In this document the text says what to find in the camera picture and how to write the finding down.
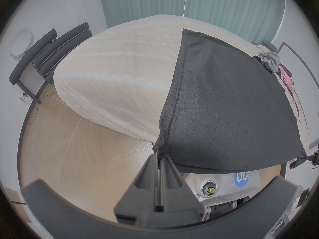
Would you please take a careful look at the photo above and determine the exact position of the white printed pillow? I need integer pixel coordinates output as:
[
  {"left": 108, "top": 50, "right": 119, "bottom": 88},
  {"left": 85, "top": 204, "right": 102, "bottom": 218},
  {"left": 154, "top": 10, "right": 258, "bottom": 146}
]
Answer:
[{"left": 254, "top": 44, "right": 271, "bottom": 55}]

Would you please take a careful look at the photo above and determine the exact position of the black T-shirt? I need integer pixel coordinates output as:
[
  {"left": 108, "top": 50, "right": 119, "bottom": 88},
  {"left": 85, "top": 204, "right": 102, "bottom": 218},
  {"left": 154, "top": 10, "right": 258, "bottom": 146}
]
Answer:
[{"left": 152, "top": 28, "right": 307, "bottom": 174}]

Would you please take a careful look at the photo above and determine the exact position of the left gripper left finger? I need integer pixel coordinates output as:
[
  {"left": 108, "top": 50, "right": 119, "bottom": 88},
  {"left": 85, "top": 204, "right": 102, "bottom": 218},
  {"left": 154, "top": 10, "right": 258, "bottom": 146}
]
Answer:
[{"left": 114, "top": 153, "right": 160, "bottom": 221}]

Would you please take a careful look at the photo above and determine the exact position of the black chest of drawers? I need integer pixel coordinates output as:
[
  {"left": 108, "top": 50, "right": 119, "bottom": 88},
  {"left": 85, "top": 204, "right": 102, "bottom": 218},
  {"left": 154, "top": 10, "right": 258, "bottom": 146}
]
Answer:
[{"left": 8, "top": 22, "right": 93, "bottom": 104}]

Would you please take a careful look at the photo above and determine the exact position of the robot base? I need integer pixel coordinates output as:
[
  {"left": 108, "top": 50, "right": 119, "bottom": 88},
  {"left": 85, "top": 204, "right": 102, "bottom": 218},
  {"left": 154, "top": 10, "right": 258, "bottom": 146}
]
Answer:
[{"left": 181, "top": 168, "right": 283, "bottom": 221}]

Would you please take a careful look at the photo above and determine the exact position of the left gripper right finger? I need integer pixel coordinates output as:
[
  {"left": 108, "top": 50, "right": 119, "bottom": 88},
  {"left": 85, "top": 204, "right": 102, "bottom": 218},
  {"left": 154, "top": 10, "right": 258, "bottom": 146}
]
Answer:
[{"left": 159, "top": 155, "right": 205, "bottom": 217}]

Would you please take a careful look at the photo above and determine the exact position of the bed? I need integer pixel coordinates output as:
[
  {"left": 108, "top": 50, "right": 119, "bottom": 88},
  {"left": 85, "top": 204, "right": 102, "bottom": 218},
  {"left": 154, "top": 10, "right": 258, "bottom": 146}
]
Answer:
[{"left": 53, "top": 14, "right": 319, "bottom": 150}]

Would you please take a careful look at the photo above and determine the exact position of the blue-green curtain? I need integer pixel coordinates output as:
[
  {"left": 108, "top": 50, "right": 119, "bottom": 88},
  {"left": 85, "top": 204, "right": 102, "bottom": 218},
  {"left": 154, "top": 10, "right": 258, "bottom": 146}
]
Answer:
[
  {"left": 98, "top": 0, "right": 187, "bottom": 30},
  {"left": 184, "top": 0, "right": 286, "bottom": 43}
]

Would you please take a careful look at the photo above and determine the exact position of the pile of clothes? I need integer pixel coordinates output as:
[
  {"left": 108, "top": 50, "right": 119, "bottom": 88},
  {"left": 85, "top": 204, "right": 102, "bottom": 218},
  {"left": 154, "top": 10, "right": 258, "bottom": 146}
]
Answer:
[{"left": 278, "top": 63, "right": 303, "bottom": 122}]

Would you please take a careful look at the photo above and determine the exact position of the grey bedside table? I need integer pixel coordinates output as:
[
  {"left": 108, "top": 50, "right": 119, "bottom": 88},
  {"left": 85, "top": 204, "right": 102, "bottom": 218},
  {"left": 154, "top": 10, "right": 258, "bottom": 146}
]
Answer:
[{"left": 252, "top": 40, "right": 278, "bottom": 53}]

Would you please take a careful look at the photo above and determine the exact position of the round white lamp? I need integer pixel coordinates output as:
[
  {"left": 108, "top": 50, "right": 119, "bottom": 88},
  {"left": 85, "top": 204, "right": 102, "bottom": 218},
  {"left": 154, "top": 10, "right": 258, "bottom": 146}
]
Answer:
[{"left": 10, "top": 27, "right": 34, "bottom": 59}]

